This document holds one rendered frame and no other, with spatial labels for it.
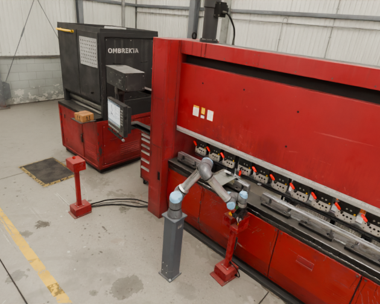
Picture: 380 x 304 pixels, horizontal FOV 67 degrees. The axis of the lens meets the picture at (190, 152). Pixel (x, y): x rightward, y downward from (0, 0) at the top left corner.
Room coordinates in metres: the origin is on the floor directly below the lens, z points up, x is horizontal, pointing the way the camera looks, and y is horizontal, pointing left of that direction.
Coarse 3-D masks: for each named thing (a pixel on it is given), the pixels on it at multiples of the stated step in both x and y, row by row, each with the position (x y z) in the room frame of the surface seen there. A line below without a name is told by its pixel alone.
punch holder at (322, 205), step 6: (318, 192) 2.13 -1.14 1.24; (318, 198) 2.12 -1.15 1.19; (324, 198) 2.10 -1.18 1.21; (330, 198) 2.07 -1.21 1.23; (312, 204) 2.14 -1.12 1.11; (318, 204) 2.11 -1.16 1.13; (324, 204) 2.08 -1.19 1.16; (330, 204) 2.06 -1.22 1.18; (324, 210) 2.08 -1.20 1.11; (330, 210) 2.10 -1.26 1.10
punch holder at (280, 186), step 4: (276, 176) 2.40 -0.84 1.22; (280, 176) 2.37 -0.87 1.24; (284, 176) 2.35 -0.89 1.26; (272, 180) 2.42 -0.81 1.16; (276, 180) 2.39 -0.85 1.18; (280, 180) 2.37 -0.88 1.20; (284, 180) 2.34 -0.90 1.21; (288, 180) 2.32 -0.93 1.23; (272, 184) 2.41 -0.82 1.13; (276, 184) 2.38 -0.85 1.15; (280, 184) 2.36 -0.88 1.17; (284, 184) 2.34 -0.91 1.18; (288, 184) 2.34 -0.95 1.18; (276, 188) 2.38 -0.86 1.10; (280, 188) 2.35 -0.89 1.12; (284, 188) 2.33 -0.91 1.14; (288, 188) 2.37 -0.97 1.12
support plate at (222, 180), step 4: (224, 172) 2.81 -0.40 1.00; (216, 176) 2.69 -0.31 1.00; (220, 176) 2.70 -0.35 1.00; (228, 176) 2.72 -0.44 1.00; (232, 176) 2.73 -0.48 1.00; (220, 180) 2.61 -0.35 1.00; (224, 180) 2.62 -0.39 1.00; (228, 180) 2.62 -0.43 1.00; (220, 184) 2.53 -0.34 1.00; (224, 184) 2.55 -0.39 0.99
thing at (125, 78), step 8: (112, 72) 3.20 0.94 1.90; (120, 72) 3.05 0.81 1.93; (128, 72) 3.02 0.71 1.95; (136, 72) 3.06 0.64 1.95; (144, 72) 3.11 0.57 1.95; (112, 80) 3.21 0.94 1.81; (120, 80) 3.04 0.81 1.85; (128, 80) 3.00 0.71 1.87; (136, 80) 3.05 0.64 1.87; (144, 80) 3.12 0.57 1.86; (120, 88) 3.06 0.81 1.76; (128, 88) 3.00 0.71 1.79; (136, 88) 3.05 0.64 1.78; (144, 88) 3.12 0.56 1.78; (120, 96) 3.36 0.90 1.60
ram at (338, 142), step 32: (192, 64) 3.28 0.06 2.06; (192, 96) 3.17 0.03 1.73; (224, 96) 2.88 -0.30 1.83; (256, 96) 2.64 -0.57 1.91; (288, 96) 2.44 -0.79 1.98; (320, 96) 2.27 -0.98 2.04; (192, 128) 3.14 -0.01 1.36; (224, 128) 2.84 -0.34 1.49; (256, 128) 2.60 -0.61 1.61; (288, 128) 2.40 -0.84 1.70; (320, 128) 2.23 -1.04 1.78; (352, 128) 2.08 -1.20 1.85; (288, 160) 2.35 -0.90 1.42; (320, 160) 2.18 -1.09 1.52; (352, 160) 2.03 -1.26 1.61; (352, 192) 1.98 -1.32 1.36
